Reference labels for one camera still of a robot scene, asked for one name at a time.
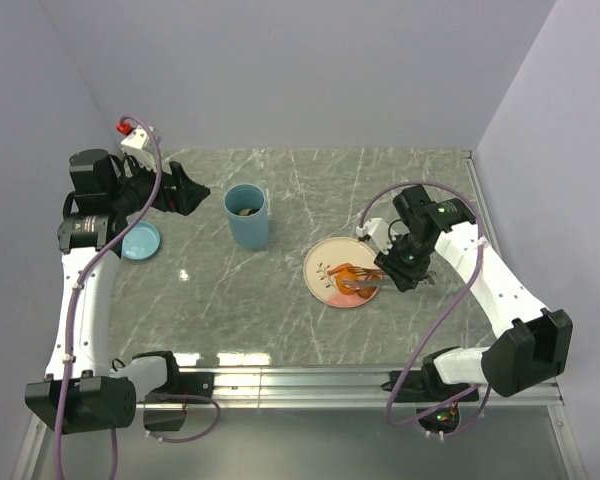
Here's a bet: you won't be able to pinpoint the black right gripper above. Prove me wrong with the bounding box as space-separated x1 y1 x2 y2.
374 233 433 293

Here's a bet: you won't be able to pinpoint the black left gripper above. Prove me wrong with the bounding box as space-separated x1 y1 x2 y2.
109 152 210 216

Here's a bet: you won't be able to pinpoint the steel serving tongs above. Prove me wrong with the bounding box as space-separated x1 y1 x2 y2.
340 268 437 290

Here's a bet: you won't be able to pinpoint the brown grilled meat piece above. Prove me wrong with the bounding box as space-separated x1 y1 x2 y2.
357 274 382 299

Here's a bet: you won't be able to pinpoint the orange fried shrimp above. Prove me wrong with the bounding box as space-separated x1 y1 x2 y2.
327 263 353 276

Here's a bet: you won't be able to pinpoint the light blue cylindrical container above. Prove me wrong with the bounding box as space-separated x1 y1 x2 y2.
224 184 269 250

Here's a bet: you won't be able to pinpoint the light blue round lid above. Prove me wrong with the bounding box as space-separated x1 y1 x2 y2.
121 221 161 261

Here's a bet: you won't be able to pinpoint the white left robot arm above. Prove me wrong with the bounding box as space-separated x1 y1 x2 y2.
25 149 210 435

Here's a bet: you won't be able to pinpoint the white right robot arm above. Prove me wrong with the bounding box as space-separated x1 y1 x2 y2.
356 182 573 400

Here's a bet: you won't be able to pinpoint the pink round plate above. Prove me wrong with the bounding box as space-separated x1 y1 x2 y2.
303 237 379 309

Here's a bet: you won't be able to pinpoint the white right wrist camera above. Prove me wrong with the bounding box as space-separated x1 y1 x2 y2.
355 217 393 254

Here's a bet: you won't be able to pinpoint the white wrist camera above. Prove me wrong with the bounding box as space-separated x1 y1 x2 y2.
355 217 393 254
116 121 156 172

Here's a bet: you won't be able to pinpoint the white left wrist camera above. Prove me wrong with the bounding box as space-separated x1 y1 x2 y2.
116 121 156 172

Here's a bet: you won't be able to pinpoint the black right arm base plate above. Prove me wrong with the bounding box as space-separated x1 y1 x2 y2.
395 369 471 403

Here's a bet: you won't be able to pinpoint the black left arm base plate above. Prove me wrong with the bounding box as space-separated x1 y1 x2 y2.
147 371 215 404

